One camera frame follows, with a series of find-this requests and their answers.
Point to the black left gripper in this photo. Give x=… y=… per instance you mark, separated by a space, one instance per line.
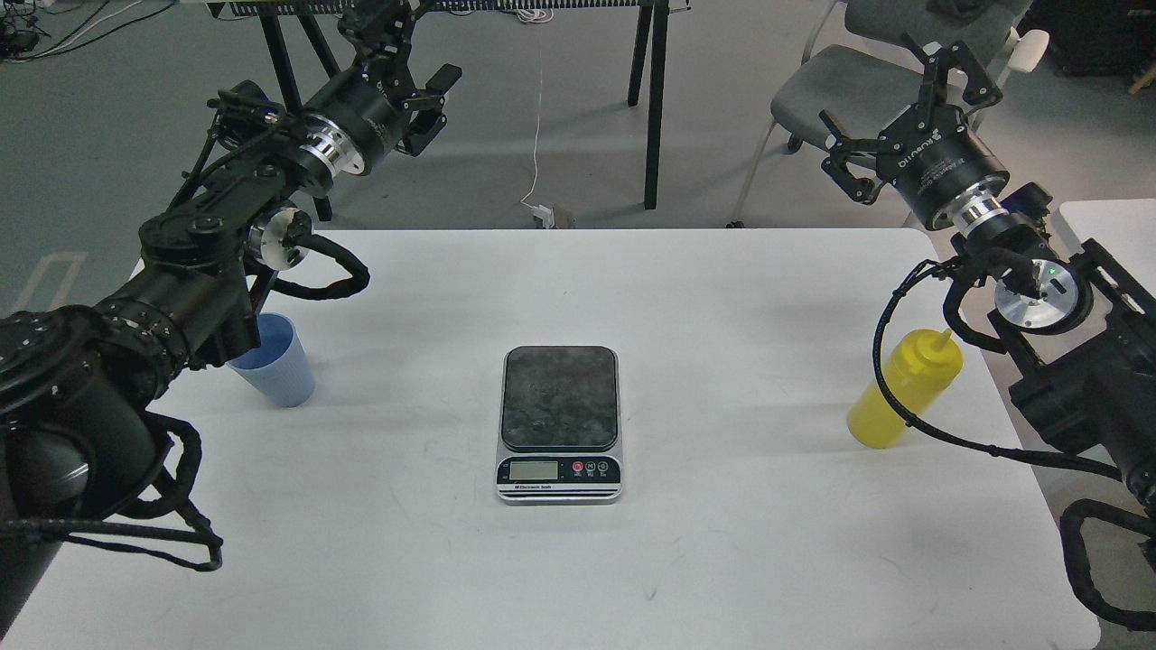
x=374 y=107

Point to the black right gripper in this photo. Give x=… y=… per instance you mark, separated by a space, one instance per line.
x=939 y=171

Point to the yellow squeeze bottle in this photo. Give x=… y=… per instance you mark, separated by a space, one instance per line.
x=917 y=372

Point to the blue ribbed plastic cup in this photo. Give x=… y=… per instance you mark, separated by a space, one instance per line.
x=278 y=368

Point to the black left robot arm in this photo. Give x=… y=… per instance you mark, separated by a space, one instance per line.
x=84 y=459

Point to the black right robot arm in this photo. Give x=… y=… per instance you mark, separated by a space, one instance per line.
x=1080 y=330

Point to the digital kitchen scale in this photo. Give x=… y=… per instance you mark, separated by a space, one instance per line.
x=560 y=434

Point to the grey office chair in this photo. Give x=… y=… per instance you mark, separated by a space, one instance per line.
x=867 y=92

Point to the black trestle table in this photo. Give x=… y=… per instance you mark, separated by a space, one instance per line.
x=305 y=57

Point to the white side table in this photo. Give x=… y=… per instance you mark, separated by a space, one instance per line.
x=1126 y=228

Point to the white charger with cable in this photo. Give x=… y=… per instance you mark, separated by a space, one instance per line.
x=546 y=217

